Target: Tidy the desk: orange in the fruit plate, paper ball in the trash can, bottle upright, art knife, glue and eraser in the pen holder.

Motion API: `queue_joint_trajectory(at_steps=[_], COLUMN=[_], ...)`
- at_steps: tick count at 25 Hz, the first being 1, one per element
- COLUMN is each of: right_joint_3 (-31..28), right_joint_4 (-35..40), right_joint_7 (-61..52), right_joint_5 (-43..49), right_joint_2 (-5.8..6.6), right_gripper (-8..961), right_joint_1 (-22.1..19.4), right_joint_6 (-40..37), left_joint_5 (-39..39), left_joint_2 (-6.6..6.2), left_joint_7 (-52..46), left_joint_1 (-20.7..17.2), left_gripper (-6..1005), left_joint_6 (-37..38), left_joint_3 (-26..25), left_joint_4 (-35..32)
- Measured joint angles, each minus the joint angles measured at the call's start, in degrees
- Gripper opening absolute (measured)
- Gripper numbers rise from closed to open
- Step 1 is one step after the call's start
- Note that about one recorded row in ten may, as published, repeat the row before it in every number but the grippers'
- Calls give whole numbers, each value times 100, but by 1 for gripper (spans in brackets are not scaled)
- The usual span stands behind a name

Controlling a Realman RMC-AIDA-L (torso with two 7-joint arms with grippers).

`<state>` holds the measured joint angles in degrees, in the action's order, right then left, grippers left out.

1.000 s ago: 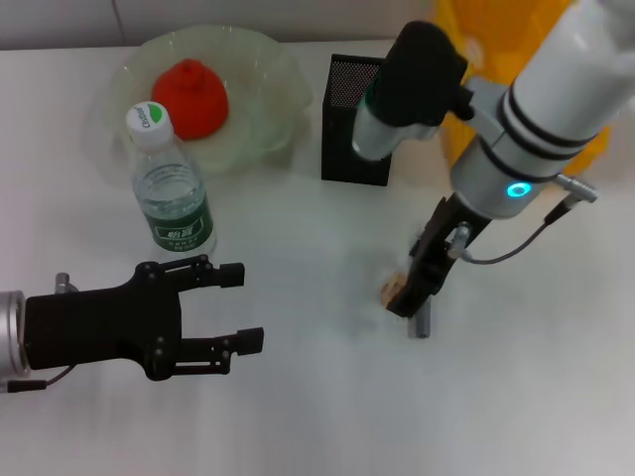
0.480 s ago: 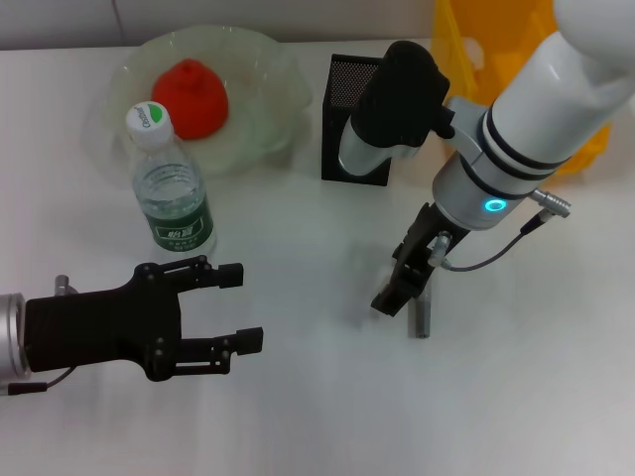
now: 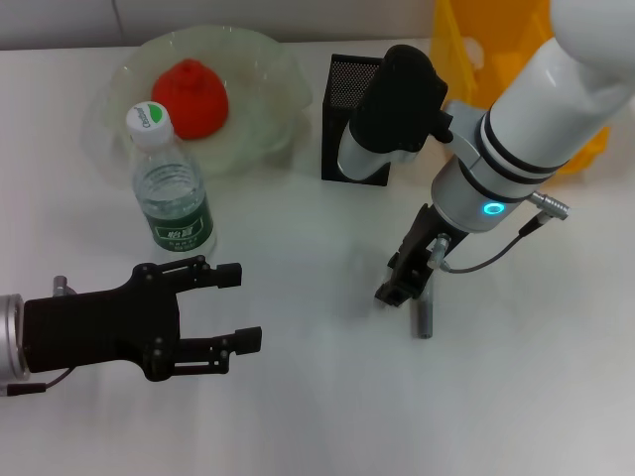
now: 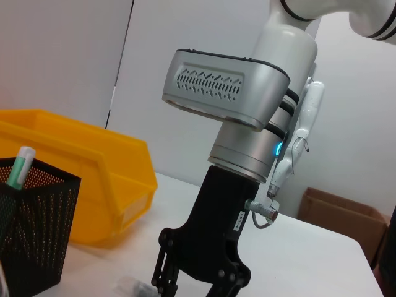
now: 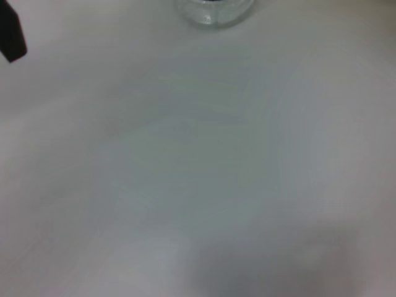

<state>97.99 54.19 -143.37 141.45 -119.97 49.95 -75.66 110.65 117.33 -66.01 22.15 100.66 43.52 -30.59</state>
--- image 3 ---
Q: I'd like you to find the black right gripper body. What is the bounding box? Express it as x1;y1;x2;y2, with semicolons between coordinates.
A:
396;202;467;272

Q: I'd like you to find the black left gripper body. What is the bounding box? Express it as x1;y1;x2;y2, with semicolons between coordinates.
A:
23;265;181;383

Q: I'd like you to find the grey pen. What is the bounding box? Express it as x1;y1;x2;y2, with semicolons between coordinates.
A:
414;280;438;339

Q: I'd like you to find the clear water bottle green label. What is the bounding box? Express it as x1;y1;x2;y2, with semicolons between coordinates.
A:
124;100;218;254

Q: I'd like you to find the orange fruit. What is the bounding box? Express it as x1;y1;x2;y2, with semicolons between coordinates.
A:
150;58;230;141

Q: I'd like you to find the white paper ball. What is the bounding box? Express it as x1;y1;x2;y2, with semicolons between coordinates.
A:
463;37;485;70

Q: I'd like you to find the black mesh pen holder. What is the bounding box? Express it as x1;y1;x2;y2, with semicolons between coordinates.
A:
320;53;398;187

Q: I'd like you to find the pale green glass fruit bowl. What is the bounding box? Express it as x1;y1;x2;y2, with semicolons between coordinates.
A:
83;24;313;184

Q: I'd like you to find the yellow plastic bin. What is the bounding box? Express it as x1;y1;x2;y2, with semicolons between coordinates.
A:
429;0;611;174

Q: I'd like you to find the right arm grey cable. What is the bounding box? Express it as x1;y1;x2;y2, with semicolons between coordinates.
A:
429;190;572;274

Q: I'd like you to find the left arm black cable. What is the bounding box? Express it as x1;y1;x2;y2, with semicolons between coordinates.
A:
0;369;70;398

